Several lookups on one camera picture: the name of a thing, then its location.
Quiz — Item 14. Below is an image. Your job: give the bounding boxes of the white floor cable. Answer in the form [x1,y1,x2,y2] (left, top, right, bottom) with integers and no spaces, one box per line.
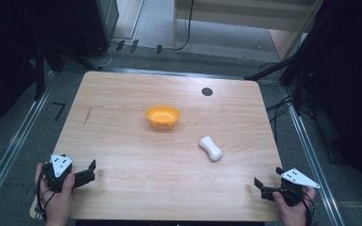
[99,43,121,69]

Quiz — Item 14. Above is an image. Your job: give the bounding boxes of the black floor cables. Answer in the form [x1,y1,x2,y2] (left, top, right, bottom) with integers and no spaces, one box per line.
[257,61,315,142]

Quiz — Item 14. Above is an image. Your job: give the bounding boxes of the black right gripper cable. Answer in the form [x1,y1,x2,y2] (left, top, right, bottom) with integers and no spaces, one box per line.
[295,186,316,226]

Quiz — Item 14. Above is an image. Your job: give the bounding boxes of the person's left hand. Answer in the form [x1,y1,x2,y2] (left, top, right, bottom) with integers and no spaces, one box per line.
[34,162,76,226]

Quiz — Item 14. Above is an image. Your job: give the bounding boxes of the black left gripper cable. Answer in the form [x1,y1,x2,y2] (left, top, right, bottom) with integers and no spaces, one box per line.
[35,175,57,221]

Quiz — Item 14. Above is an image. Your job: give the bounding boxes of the metal floor rail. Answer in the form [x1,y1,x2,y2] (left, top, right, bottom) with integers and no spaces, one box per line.
[279,84,347,226]
[0,70,57,218]

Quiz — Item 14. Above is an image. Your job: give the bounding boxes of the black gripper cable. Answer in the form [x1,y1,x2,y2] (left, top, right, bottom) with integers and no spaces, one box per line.
[35,175,57,221]
[295,186,316,226]

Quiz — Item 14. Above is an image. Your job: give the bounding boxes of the orange plastic bowl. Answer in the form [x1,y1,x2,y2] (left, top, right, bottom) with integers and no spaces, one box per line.
[145,105,182,130]

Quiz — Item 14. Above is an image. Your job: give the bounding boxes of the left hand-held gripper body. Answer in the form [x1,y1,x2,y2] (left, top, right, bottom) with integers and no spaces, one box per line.
[41,153,76,194]

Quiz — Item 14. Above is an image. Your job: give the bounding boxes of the person's right hand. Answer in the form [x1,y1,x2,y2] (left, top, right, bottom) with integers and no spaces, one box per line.
[271,186,317,226]

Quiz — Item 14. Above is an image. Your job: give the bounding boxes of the white bone-shaped soap bar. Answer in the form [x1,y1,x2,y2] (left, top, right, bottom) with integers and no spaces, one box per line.
[198,135,223,162]

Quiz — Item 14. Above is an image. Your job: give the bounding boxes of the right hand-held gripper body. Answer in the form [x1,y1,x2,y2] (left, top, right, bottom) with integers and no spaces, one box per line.
[275,168,321,207]

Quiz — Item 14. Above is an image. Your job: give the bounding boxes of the black hanging cable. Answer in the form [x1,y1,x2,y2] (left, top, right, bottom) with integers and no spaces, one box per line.
[173,0,196,52]

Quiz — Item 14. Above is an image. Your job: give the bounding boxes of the white furniture panel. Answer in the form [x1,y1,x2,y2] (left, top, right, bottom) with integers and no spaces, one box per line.
[172,0,323,51]

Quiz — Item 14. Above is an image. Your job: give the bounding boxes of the black metal stand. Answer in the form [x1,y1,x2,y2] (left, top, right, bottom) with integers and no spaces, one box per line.
[244,46,309,117]
[33,37,103,102]

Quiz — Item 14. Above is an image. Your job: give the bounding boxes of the dark cabinet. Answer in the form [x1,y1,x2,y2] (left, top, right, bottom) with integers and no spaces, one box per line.
[74,0,120,59]

